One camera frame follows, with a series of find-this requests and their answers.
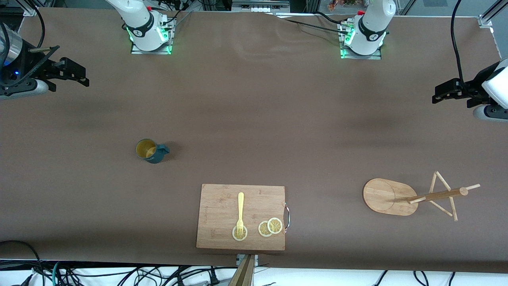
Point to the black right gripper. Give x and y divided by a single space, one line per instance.
28 63

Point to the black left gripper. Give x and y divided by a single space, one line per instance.
471 88

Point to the teal cup yellow inside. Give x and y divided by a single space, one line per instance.
156 155

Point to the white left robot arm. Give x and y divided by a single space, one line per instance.
371 28

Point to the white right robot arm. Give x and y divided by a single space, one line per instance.
139 24

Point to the wooden cup rack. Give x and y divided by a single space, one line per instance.
385 196

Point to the brown table cover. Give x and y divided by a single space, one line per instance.
254 119

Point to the bamboo cutting board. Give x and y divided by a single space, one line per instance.
218 206

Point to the grey power strip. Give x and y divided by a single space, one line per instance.
260 6

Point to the yellow plastic fork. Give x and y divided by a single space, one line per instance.
240 202

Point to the lemon slice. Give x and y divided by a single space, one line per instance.
275 225
262 229
244 234

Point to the aluminium frame profile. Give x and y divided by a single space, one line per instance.
29 10
486 20

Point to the grey metal bracket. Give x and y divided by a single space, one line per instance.
256 259

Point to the brown wooden post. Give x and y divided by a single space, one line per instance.
244 274

